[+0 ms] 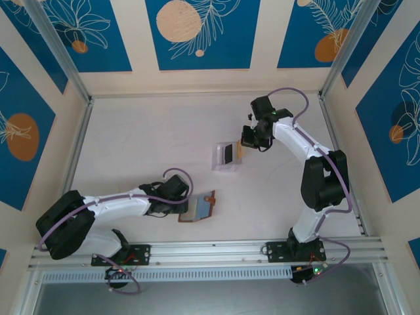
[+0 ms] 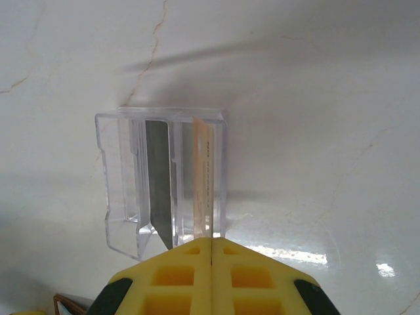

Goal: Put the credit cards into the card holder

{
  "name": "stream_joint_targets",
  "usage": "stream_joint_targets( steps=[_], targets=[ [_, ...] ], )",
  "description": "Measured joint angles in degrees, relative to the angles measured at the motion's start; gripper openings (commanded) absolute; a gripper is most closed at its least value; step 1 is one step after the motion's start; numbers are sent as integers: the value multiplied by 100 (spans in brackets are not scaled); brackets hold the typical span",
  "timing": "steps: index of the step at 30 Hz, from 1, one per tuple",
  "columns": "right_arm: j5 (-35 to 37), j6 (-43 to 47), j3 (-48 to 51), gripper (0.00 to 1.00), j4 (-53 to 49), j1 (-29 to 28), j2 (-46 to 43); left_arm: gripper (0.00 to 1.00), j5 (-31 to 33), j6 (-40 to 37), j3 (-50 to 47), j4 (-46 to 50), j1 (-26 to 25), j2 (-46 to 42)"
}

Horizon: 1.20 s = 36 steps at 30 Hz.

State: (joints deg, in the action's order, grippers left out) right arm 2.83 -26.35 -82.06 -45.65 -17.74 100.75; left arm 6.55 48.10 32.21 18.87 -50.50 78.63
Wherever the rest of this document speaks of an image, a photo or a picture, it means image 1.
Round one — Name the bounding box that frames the clear plastic card box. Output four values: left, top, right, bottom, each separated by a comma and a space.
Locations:
211, 141, 243, 173

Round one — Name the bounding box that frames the black controller box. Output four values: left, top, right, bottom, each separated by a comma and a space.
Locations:
290, 264, 329, 285
104, 264, 133, 290

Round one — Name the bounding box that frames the blue floral wall panel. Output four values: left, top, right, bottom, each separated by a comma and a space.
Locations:
39, 0, 133, 73
0, 47, 56, 211
355, 32, 420, 203
277, 0, 364, 70
145, 0, 261, 71
0, 5, 69, 95
341, 0, 404, 89

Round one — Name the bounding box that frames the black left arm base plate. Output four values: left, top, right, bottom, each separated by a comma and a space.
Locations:
91, 244, 152, 266

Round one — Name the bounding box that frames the aluminium frame bar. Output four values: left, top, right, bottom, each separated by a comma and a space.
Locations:
372, 262, 406, 315
23, 0, 93, 104
18, 268, 45, 315
60, 97, 96, 200
318, 93, 368, 237
318, 0, 378, 101

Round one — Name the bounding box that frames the aluminium mounting rail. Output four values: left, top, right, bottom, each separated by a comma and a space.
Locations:
27, 236, 391, 272

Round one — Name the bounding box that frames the grey slotted cable duct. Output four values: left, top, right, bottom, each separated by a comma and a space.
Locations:
41, 265, 293, 285

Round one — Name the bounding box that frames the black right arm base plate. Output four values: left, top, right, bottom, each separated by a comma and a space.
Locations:
264, 240, 327, 263

